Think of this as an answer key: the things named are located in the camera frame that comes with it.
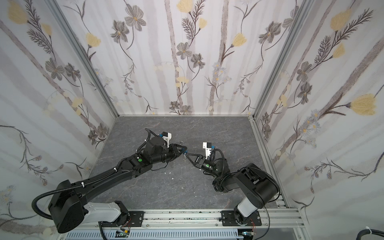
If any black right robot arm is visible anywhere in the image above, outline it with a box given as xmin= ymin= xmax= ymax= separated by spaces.
xmin=185 ymin=151 xmax=280 ymax=226

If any black corrugated cable hose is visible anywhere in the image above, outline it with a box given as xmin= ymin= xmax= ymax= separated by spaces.
xmin=31 ymin=172 xmax=115 ymax=220

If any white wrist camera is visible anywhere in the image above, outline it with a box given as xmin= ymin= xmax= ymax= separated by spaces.
xmin=203 ymin=142 xmax=215 ymax=159
xmin=159 ymin=132 xmax=172 ymax=147

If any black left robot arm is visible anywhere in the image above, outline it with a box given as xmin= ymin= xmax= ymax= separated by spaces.
xmin=48 ymin=136 xmax=187 ymax=234

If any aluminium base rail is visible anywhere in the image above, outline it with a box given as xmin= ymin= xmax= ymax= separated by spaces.
xmin=71 ymin=209 xmax=305 ymax=231

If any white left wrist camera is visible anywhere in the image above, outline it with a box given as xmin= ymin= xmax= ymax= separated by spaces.
xmin=159 ymin=132 xmax=172 ymax=147

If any white slotted cable duct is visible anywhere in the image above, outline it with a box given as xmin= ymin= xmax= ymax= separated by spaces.
xmin=64 ymin=229 xmax=244 ymax=240

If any black mounting plate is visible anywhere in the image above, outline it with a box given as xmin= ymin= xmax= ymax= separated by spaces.
xmin=127 ymin=211 xmax=145 ymax=228
xmin=221 ymin=210 xmax=239 ymax=227

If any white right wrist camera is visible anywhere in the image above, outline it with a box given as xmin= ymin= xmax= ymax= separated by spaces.
xmin=203 ymin=142 xmax=215 ymax=159

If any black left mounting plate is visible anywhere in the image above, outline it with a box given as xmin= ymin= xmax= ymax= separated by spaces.
xmin=127 ymin=211 xmax=145 ymax=228

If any black cable bottom right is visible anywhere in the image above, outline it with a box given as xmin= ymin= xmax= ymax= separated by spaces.
xmin=356 ymin=228 xmax=384 ymax=240

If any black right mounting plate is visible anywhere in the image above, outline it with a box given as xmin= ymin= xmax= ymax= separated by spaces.
xmin=221 ymin=210 xmax=239 ymax=227

